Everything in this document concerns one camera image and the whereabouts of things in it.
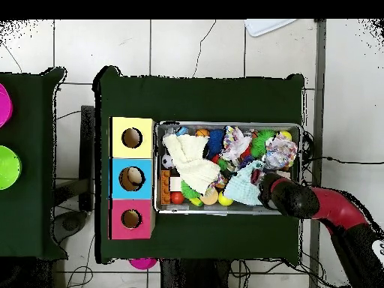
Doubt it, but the mint quilted cloth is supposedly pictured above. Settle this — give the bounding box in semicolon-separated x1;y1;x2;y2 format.
223;160;266;207

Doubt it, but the cream quilted cloth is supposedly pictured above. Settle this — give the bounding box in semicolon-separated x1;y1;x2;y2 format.
161;133;221;195

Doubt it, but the clear mesh bin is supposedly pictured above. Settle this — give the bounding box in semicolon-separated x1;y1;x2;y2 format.
154;120;303;216

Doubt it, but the wooden box with three holes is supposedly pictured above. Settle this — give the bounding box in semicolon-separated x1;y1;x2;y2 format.
108;115;157;241

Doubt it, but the pale patterned crumpled cloth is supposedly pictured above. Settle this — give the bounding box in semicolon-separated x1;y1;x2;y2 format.
265;131;299;170

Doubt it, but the large colourful dotted cloth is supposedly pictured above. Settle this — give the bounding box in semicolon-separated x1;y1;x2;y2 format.
221;124;253;163

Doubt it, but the yellow ball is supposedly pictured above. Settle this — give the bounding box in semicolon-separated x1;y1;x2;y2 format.
217;190;235;207

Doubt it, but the orange sponge disc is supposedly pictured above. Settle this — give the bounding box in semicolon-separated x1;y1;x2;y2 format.
199;187;220;206

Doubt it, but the blue spiky ball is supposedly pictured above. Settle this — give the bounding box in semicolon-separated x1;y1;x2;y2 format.
205;128;226;160

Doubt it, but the red ball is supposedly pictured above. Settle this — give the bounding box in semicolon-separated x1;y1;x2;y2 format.
169;190;185;206

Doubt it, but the toy soccer ball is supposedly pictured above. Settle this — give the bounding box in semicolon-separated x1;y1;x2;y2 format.
160;153;176;170

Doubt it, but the orange toy brick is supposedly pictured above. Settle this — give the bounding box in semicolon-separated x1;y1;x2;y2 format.
160;169;172;206

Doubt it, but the dark green table cloth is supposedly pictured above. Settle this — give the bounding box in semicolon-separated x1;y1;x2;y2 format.
91;64;306;265
0;66;69;261

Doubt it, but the pink bowl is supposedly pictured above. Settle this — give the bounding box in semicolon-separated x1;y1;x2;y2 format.
0;82;14;128
128;256;159;271

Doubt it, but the green bowl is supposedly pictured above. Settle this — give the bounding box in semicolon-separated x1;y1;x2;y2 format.
0;145;23;191

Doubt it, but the black cable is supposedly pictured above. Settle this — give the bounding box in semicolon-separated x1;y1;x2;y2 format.
302;155;384;165

